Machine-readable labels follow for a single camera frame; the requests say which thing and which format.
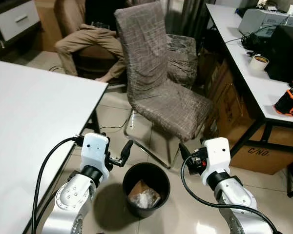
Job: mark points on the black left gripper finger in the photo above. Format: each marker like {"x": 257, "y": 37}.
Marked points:
{"x": 127, "y": 152}
{"x": 103, "y": 134}

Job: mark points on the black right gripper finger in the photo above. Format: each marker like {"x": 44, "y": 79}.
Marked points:
{"x": 185, "y": 151}

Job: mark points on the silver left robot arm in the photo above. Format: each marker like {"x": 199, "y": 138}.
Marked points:
{"x": 71, "y": 200}

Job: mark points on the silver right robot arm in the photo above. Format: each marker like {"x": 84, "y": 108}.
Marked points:
{"x": 239, "y": 207}

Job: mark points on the black round rubbish bin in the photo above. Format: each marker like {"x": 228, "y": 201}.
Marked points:
{"x": 158, "y": 173}

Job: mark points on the brown cardboard scrap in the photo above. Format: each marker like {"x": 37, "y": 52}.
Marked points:
{"x": 139, "y": 187}

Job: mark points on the crumpled clear plastic wrap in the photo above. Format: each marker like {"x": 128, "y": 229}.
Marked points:
{"x": 146, "y": 199}

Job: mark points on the large brown cardboard box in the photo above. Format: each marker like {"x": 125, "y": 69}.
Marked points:
{"x": 263, "y": 156}

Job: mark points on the white table with black legs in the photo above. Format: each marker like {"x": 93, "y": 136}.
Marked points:
{"x": 34, "y": 122}

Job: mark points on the brown checked covered chair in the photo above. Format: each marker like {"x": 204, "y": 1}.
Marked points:
{"x": 151, "y": 58}

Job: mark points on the grey patterned covered chair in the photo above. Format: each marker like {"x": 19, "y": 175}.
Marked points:
{"x": 181, "y": 58}

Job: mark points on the seated person in khaki trousers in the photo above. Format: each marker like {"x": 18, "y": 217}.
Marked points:
{"x": 83, "y": 40}

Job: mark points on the orange and black tool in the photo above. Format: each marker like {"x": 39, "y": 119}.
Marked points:
{"x": 289, "y": 103}

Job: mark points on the white tape roll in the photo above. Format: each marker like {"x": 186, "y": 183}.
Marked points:
{"x": 259, "y": 63}

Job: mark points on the grey curtain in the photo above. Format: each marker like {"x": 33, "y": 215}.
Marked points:
{"x": 185, "y": 17}

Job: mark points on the black computer box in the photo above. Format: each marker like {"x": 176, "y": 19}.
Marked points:
{"x": 285, "y": 53}

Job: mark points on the white drawer cabinet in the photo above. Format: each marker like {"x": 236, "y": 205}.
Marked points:
{"x": 14, "y": 20}

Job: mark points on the grey printer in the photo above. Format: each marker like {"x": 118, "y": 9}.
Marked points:
{"x": 263, "y": 22}

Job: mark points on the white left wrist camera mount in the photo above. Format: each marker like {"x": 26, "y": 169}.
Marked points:
{"x": 94, "y": 148}

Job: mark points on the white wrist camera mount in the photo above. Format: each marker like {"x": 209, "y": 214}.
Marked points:
{"x": 216, "y": 153}
{"x": 94, "y": 148}

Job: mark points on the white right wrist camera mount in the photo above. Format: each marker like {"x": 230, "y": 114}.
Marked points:
{"x": 216, "y": 153}

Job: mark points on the white desk with black frame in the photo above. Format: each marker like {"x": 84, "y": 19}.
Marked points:
{"x": 263, "y": 92}

